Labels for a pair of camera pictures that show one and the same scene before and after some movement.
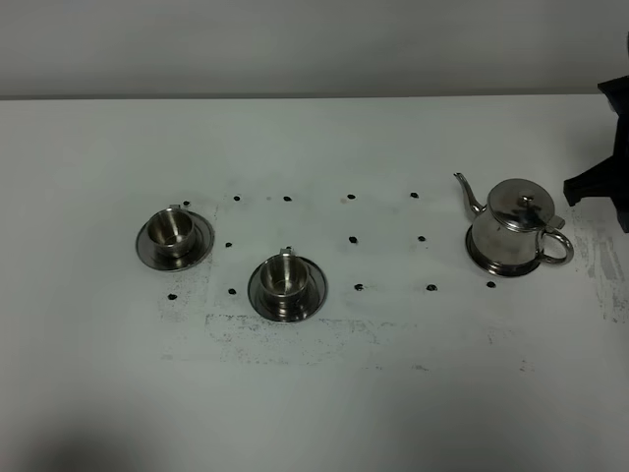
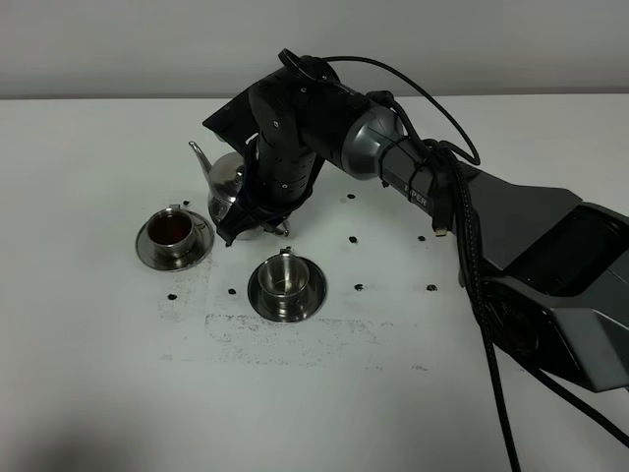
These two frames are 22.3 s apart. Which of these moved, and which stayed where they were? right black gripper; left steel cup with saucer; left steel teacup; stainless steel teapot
Moved: right black gripper; stainless steel teapot
Stayed: left steel cup with saucer; left steel teacup
